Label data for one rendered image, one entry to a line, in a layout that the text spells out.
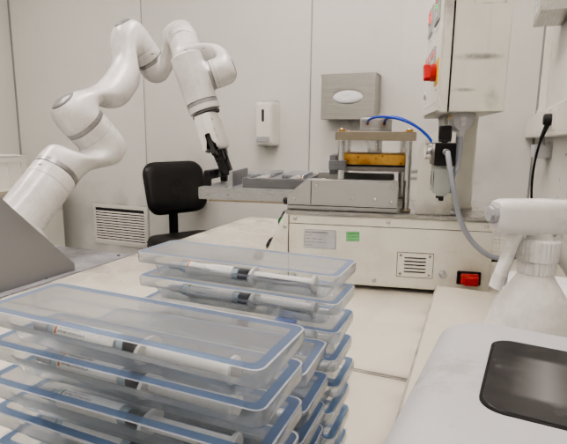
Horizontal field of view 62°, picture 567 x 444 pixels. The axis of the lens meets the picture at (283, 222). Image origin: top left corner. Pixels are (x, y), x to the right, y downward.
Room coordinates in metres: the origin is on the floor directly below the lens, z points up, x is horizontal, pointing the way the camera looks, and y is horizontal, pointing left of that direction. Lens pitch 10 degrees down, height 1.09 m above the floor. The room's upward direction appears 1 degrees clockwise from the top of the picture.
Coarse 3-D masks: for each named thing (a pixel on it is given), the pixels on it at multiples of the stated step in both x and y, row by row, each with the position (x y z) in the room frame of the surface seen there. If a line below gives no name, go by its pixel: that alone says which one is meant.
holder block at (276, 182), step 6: (312, 174) 1.30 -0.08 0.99; (246, 180) 1.17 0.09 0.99; (252, 180) 1.16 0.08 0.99; (258, 180) 1.16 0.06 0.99; (264, 180) 1.16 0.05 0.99; (270, 180) 1.16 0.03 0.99; (276, 180) 1.15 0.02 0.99; (282, 180) 1.15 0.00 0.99; (288, 180) 1.15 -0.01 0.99; (294, 180) 1.14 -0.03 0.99; (300, 180) 1.14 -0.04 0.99; (246, 186) 1.17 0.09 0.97; (252, 186) 1.16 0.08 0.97; (258, 186) 1.16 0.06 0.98; (264, 186) 1.16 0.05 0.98; (270, 186) 1.16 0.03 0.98; (276, 186) 1.15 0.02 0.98; (282, 186) 1.15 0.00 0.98; (288, 186) 1.15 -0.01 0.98; (294, 186) 1.14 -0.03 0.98
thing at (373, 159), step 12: (372, 144) 1.19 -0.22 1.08; (348, 156) 1.12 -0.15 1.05; (360, 156) 1.11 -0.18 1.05; (372, 156) 1.11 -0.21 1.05; (384, 156) 1.10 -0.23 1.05; (396, 156) 1.10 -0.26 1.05; (348, 168) 1.12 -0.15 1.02; (360, 168) 1.11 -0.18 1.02; (372, 168) 1.11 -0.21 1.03; (384, 168) 1.10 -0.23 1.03; (396, 168) 1.10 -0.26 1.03
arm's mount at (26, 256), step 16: (0, 208) 1.01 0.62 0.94; (0, 224) 1.01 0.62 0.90; (16, 224) 1.04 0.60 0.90; (0, 240) 1.00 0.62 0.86; (16, 240) 1.04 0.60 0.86; (32, 240) 1.07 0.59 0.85; (48, 240) 1.11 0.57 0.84; (0, 256) 1.00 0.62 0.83; (16, 256) 1.03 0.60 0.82; (32, 256) 1.07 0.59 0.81; (48, 256) 1.11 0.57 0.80; (64, 256) 1.15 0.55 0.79; (0, 272) 1.00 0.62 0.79; (16, 272) 1.03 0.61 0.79; (32, 272) 1.07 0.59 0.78; (48, 272) 1.11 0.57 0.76; (64, 272) 1.15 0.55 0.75; (0, 288) 0.99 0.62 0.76
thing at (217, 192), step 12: (240, 168) 1.29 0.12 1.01; (228, 180) 1.39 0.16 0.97; (240, 180) 1.27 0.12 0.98; (204, 192) 1.18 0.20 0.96; (216, 192) 1.17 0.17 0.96; (228, 192) 1.17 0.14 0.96; (240, 192) 1.16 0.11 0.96; (252, 192) 1.15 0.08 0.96; (264, 192) 1.15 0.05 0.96; (276, 192) 1.14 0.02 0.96; (288, 192) 1.14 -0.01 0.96
